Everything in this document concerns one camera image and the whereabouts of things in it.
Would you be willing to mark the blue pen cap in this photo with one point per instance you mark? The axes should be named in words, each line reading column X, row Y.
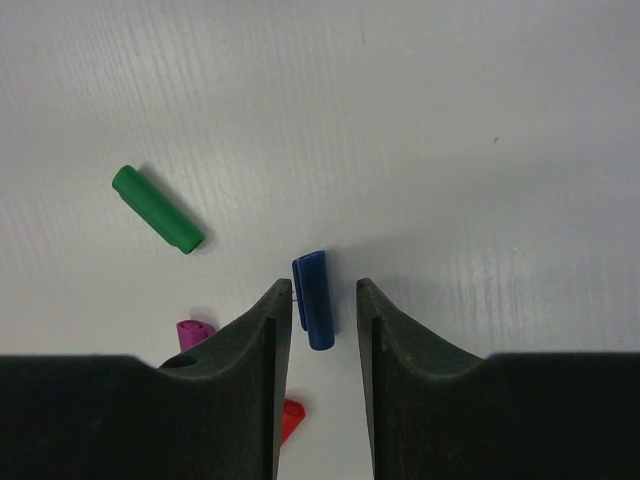
column 313, row 298

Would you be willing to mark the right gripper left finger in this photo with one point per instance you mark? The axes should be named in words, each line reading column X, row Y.
column 212, row 412

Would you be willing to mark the purple pen cap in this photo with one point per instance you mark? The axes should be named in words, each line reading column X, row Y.
column 191, row 332

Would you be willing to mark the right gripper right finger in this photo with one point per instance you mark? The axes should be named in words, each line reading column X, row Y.
column 435, row 411

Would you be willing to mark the red pen cap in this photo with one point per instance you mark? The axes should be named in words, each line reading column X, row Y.
column 293, row 415

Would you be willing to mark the green pen cap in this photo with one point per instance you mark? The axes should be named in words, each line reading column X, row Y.
column 157, row 210

